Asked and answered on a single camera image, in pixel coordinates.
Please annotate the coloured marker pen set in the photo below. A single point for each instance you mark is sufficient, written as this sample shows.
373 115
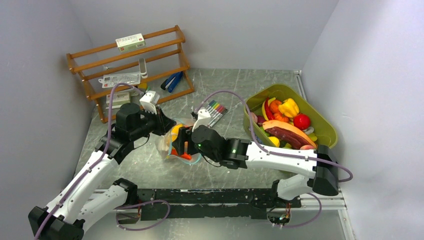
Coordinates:
216 111

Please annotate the red toy carrot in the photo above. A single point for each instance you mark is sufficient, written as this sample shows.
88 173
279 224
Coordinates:
184 156

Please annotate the yellow toy mango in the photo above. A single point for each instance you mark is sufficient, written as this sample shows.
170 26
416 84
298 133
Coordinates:
175 132

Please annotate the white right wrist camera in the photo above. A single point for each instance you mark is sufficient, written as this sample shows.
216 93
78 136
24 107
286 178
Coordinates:
203 119

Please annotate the white upright device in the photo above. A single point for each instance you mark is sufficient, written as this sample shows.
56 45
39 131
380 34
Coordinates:
142 68

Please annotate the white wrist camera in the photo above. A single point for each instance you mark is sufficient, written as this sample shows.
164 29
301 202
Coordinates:
203 119
149 101

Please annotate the clear zip top bag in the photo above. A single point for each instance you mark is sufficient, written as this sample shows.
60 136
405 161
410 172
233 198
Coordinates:
168 144

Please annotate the yellow toy bell pepper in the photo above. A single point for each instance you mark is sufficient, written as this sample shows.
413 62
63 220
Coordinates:
289 108

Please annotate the olive green plastic bin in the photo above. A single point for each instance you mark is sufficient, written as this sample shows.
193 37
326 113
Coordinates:
321 132

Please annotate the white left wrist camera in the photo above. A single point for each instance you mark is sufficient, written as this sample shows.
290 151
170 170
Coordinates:
149 101

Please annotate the wooden three-tier rack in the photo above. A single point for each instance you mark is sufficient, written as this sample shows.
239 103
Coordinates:
148 66

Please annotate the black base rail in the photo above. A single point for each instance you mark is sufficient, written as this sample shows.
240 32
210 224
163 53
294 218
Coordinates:
210 203

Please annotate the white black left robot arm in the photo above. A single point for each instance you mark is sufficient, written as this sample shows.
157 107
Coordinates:
69 215

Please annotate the blue stapler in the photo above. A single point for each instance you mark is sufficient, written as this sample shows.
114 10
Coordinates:
171 82

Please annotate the small white box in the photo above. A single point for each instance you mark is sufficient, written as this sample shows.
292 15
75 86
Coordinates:
118 99

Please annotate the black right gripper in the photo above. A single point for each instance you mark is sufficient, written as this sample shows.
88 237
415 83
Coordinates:
185 135

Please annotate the orange toy tangerine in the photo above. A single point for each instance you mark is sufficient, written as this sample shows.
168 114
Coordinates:
280 117
274 106

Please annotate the flat white package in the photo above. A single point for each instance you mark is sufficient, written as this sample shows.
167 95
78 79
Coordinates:
121 80

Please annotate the red toy chili pepper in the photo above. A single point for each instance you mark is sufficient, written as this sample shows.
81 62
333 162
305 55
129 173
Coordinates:
268 113

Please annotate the orange toy papaya slice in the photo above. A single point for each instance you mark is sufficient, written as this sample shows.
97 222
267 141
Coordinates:
288 133

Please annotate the white green box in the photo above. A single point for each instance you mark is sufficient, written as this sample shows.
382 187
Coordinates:
130 43

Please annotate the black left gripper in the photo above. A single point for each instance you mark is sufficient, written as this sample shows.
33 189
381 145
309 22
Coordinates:
163 123

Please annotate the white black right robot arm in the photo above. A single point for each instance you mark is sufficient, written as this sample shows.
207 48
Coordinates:
231 153

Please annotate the red toy pomegranate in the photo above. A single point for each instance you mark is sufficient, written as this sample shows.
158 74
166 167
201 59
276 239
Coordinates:
302 121

